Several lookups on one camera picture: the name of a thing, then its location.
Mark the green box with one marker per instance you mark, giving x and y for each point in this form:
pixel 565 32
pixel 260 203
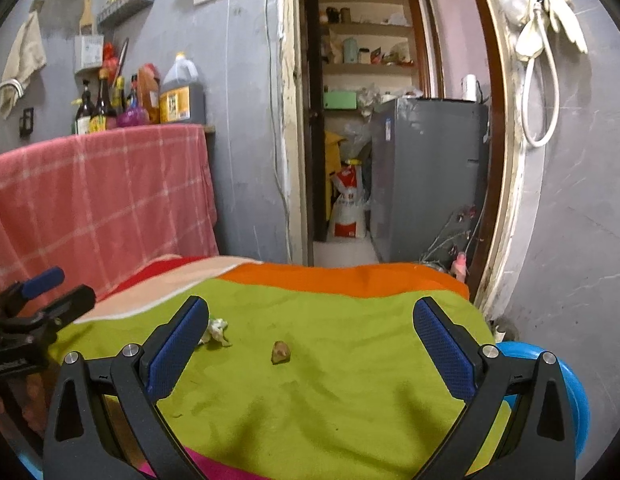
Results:
pixel 340 100

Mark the black wall socket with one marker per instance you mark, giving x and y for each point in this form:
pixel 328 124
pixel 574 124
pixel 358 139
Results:
pixel 26 122

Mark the person's left hand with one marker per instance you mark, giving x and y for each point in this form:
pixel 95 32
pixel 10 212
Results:
pixel 32 400

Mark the red white sack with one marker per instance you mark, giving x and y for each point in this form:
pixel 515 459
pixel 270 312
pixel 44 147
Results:
pixel 347 205

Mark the pink small bottle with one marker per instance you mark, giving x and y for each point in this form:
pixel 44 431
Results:
pixel 460 266

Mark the white wall basket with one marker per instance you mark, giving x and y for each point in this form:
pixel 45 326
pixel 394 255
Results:
pixel 89 54

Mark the grey wall shelf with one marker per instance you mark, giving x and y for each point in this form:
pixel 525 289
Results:
pixel 127 5

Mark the peanut shell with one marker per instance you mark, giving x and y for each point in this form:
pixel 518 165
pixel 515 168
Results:
pixel 280 353

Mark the mint green jar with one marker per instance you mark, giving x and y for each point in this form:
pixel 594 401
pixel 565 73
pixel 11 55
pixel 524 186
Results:
pixel 350 50

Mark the small crumpled white wrapper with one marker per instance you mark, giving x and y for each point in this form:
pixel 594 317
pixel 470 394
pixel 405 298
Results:
pixel 215 332

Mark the metal faucet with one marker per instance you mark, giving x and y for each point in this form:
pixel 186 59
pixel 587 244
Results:
pixel 5 87

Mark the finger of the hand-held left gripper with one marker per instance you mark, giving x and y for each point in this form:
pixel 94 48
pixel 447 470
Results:
pixel 42 282
pixel 72 302

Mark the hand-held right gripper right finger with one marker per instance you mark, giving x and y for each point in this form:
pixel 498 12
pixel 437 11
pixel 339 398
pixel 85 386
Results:
pixel 445 350

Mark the blue plastic basin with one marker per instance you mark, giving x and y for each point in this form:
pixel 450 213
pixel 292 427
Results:
pixel 575 400

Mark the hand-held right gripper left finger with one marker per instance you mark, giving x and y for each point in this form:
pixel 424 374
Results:
pixel 175 350

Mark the white roll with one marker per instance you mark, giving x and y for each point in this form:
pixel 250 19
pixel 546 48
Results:
pixel 470 89

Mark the colourful striped blanket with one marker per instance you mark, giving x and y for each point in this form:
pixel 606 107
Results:
pixel 340 360

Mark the purple plastic container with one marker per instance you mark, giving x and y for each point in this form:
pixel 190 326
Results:
pixel 132 117

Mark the cream rubber glove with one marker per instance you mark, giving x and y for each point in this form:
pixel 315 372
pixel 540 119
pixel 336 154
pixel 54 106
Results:
pixel 570 20

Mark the grey refrigerator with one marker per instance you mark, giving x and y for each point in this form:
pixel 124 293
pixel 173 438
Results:
pixel 425 180

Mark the pink checked cloth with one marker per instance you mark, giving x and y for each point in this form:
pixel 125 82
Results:
pixel 100 200

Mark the wooden pantry shelves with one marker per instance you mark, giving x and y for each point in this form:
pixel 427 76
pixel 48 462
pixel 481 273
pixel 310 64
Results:
pixel 370 27

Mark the beige hanging towel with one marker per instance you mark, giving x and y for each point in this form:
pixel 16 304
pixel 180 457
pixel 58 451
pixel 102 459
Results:
pixel 22 60

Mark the dark glass bottle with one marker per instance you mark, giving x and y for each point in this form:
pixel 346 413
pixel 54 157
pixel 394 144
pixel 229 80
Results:
pixel 83 115
pixel 103 107

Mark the large oil jug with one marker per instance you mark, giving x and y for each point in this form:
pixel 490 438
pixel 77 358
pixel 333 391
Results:
pixel 182 97

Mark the dried twigs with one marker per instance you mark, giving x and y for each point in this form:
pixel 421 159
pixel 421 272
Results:
pixel 455 230

